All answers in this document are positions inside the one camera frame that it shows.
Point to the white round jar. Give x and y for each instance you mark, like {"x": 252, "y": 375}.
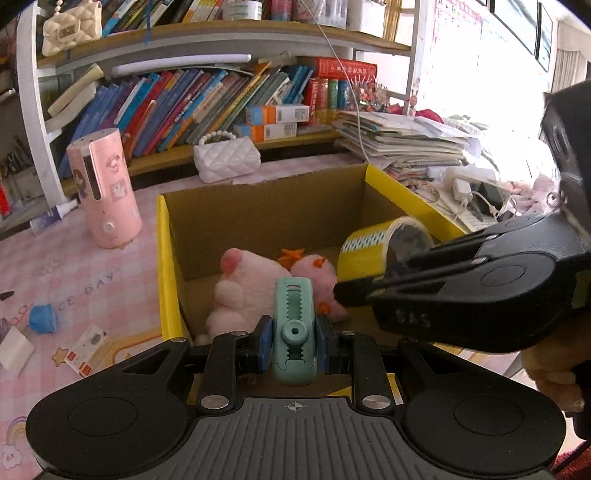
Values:
{"x": 242, "y": 9}

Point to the mint green correction tape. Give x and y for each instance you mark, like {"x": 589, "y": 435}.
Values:
{"x": 293, "y": 332}

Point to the yellow tape roll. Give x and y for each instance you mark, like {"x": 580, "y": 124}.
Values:
{"x": 364, "y": 251}

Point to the white bookshelf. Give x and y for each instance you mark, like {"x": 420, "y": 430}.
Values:
{"x": 34, "y": 115}

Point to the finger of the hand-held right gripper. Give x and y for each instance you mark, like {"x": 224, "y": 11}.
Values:
{"x": 443, "y": 256}
{"x": 369, "y": 290}

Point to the small spray bottle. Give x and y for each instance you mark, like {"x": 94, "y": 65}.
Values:
{"x": 51, "y": 219}

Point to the cream quilted purse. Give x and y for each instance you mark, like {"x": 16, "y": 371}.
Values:
{"x": 71, "y": 30}

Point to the row of small red books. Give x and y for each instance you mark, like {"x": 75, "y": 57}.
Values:
{"x": 328, "y": 94}

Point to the long orange white box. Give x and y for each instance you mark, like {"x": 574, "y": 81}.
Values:
{"x": 277, "y": 114}

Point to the pink chick plush toy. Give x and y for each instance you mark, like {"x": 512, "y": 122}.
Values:
{"x": 318, "y": 274}

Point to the red boxed dictionary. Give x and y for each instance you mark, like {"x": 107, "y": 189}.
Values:
{"x": 344, "y": 69}

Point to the white power strip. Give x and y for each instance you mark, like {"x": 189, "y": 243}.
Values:
{"x": 475, "y": 184}

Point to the short orange white box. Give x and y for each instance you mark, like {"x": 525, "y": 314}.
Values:
{"x": 265, "y": 132}

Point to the pink humidifier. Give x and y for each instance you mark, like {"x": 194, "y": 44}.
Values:
{"x": 104, "y": 194}

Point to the person's right hand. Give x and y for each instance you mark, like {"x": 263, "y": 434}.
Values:
{"x": 556, "y": 378}

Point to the white paper roll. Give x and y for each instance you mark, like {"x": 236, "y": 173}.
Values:
{"x": 184, "y": 63}

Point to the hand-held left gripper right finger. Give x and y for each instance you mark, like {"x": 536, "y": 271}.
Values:
{"x": 326, "y": 346}

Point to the small blue toy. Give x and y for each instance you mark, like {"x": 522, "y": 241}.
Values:
{"x": 44, "y": 318}

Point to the row of leaning books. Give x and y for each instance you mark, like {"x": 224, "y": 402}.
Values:
{"x": 184, "y": 106}

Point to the small sticker card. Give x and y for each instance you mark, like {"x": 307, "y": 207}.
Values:
{"x": 87, "y": 348}

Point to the white quilted purse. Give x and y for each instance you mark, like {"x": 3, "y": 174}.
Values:
{"x": 226, "y": 159}

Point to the row of shelf-top books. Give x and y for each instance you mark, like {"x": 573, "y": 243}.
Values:
{"x": 161, "y": 11}

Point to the yellow cardboard box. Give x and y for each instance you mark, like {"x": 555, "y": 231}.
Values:
{"x": 258, "y": 217}

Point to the pink pig plush toy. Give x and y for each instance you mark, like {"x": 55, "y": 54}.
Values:
{"x": 244, "y": 286}

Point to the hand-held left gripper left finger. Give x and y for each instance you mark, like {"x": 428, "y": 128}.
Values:
{"x": 265, "y": 344}

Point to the white paper card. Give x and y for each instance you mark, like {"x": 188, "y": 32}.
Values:
{"x": 14, "y": 348}

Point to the stack of papers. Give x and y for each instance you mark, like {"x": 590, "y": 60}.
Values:
{"x": 406, "y": 138}

